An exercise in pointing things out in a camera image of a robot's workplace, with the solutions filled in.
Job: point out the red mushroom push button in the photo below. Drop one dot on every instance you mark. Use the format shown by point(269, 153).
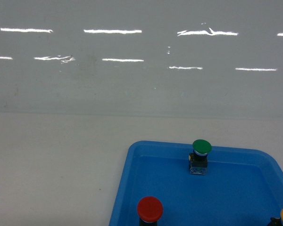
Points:
point(149, 210)

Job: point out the green mushroom push button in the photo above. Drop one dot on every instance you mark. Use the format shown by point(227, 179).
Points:
point(198, 162)

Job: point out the white glossy back board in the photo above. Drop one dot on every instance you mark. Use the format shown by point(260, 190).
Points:
point(173, 58)

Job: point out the blue plastic tray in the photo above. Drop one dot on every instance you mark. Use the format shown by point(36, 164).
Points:
point(242, 187)

